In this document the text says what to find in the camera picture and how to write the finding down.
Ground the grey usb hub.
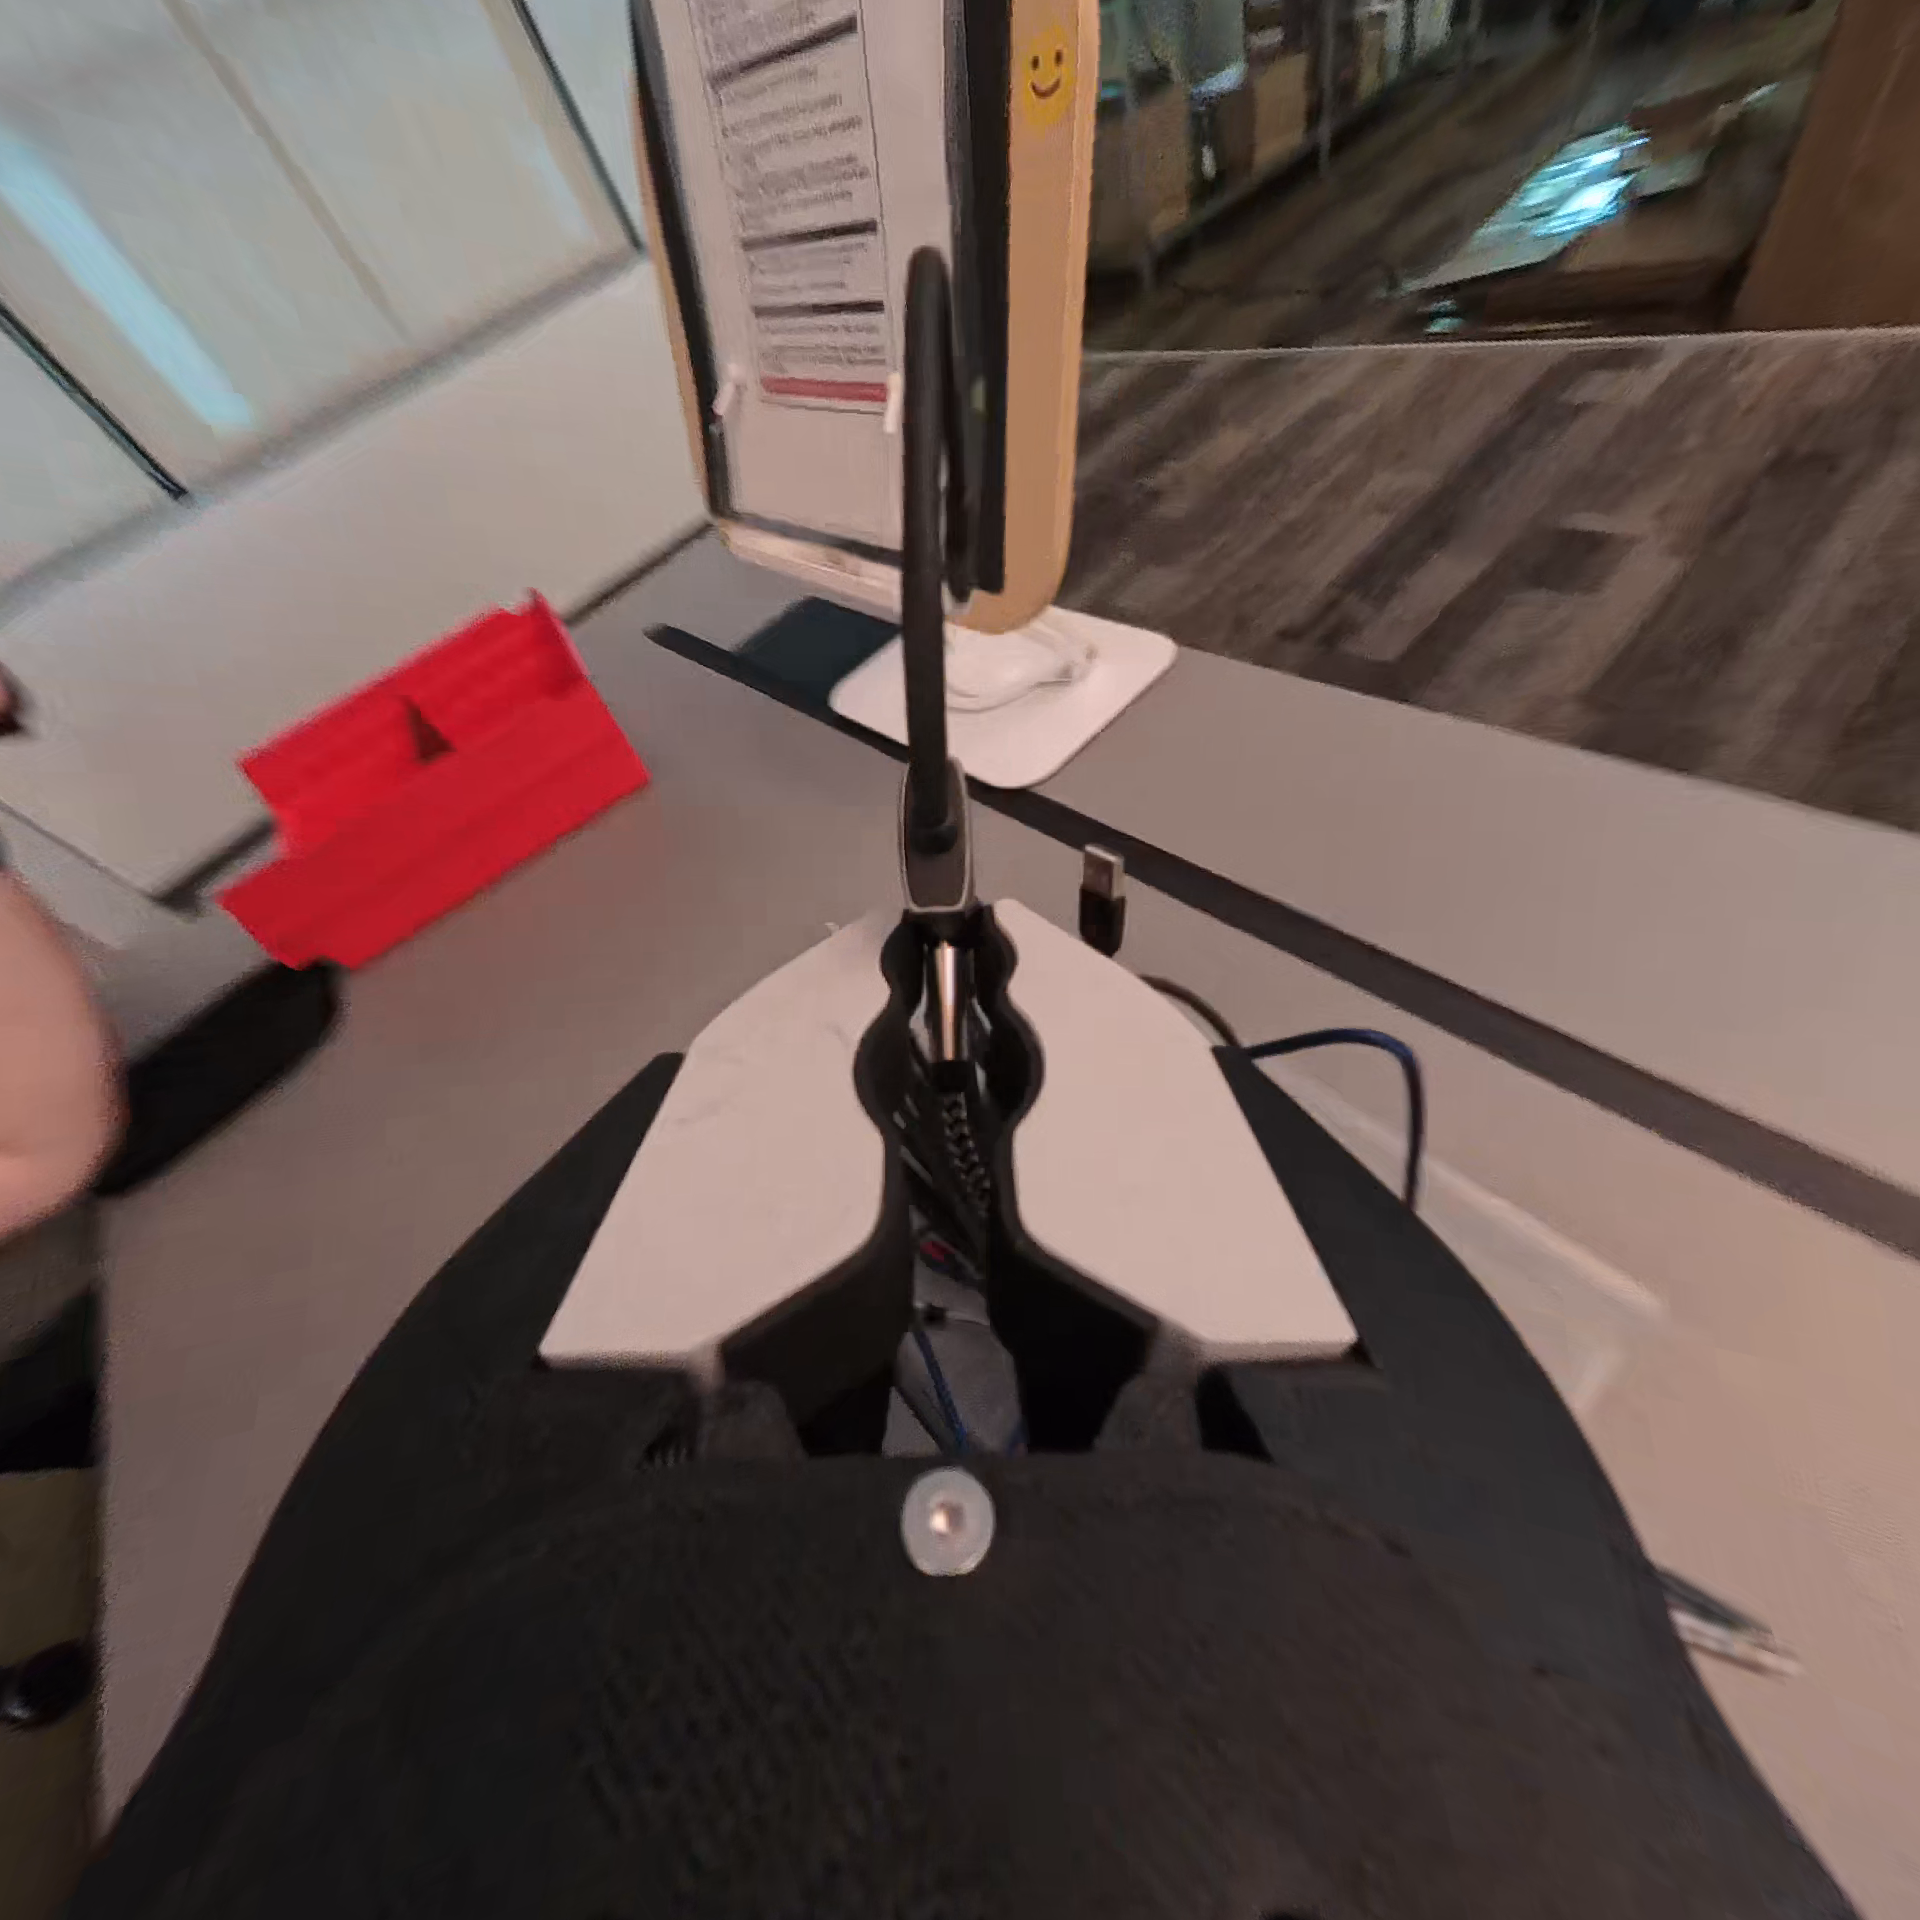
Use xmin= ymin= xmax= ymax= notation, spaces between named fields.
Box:
xmin=894 ymin=244 xmax=1003 ymax=924

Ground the red plastic bin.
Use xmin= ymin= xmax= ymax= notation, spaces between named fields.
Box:
xmin=216 ymin=592 xmax=653 ymax=972

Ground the person's olive clothing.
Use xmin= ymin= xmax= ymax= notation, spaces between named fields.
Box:
xmin=0 ymin=1319 xmax=108 ymax=1920

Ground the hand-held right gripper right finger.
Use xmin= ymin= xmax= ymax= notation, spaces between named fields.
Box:
xmin=982 ymin=896 xmax=1364 ymax=1366

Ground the person's left forearm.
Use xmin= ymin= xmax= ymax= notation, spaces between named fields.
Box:
xmin=0 ymin=871 xmax=134 ymax=1247

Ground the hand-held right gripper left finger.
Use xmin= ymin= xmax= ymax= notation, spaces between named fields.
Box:
xmin=537 ymin=911 xmax=911 ymax=1369

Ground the black white braided cable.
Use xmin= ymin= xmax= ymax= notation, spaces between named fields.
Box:
xmin=903 ymin=929 xmax=1003 ymax=1255

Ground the printed instruction sheet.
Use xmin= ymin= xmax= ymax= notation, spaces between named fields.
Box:
xmin=680 ymin=0 xmax=903 ymax=413

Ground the blue braided multi-head cable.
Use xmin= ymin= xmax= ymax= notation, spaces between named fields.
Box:
xmin=896 ymin=1023 xmax=1423 ymax=1460

